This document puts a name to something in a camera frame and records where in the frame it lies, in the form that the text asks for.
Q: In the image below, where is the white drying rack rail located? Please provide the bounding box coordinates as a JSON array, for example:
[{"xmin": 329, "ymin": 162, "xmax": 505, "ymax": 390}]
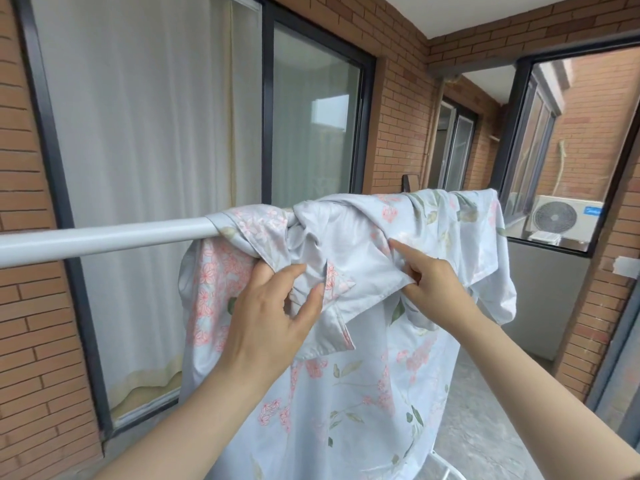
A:
[{"xmin": 0, "ymin": 209, "xmax": 297, "ymax": 269}]

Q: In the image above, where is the beige wall pipe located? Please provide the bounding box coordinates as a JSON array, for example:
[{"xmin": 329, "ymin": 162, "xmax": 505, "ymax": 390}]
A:
[{"xmin": 421, "ymin": 79, "xmax": 443, "ymax": 188}]

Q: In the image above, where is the grey framed neighbouring window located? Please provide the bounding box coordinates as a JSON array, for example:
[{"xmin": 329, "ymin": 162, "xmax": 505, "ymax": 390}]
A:
[{"xmin": 501, "ymin": 74, "xmax": 559, "ymax": 221}]

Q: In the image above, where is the person's right hand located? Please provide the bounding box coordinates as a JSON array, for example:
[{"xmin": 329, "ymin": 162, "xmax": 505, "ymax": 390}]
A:
[{"xmin": 388, "ymin": 238, "xmax": 482, "ymax": 336}]

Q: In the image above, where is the small black framed window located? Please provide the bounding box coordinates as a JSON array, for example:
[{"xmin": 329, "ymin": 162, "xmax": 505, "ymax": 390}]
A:
[{"xmin": 426, "ymin": 97, "xmax": 479, "ymax": 193}]

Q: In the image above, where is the floral light blue bedsheet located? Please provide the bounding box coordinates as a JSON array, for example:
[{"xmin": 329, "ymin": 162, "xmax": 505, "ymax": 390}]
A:
[{"xmin": 177, "ymin": 188, "xmax": 519, "ymax": 480}]

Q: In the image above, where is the black framed balcony opening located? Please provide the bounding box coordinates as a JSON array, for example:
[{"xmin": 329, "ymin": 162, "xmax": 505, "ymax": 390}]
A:
[{"xmin": 494, "ymin": 37, "xmax": 640, "ymax": 259}]

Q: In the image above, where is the black framed sliding window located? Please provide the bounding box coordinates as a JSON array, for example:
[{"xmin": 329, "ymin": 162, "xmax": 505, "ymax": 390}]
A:
[{"xmin": 12, "ymin": 0, "xmax": 377, "ymax": 441}]

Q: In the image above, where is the person's left hand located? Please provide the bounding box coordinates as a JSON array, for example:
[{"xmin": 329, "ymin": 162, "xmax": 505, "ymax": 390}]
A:
[{"xmin": 219, "ymin": 263, "xmax": 326, "ymax": 384}]

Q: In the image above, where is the person's left forearm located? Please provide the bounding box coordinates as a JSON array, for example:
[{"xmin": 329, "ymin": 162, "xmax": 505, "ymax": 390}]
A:
[{"xmin": 94, "ymin": 361, "xmax": 286, "ymax": 480}]

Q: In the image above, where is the white drying rack leg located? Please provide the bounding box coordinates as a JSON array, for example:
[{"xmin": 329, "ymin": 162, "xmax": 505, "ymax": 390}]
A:
[{"xmin": 431, "ymin": 446, "xmax": 482, "ymax": 480}]

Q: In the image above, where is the person's right forearm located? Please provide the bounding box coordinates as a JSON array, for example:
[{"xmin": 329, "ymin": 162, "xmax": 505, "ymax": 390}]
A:
[{"xmin": 450, "ymin": 309, "xmax": 640, "ymax": 480}]

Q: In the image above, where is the white air conditioner outdoor unit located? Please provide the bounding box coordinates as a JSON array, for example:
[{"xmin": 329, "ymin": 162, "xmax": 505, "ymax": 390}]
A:
[{"xmin": 523, "ymin": 194, "xmax": 605, "ymax": 244}]

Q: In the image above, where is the white curtain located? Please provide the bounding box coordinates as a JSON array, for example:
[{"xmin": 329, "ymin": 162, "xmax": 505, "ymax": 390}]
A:
[{"xmin": 31, "ymin": 0, "xmax": 262, "ymax": 411}]

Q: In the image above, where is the grey door frame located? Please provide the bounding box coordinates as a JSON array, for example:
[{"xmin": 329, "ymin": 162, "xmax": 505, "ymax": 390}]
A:
[{"xmin": 584, "ymin": 279, "xmax": 640, "ymax": 438}]

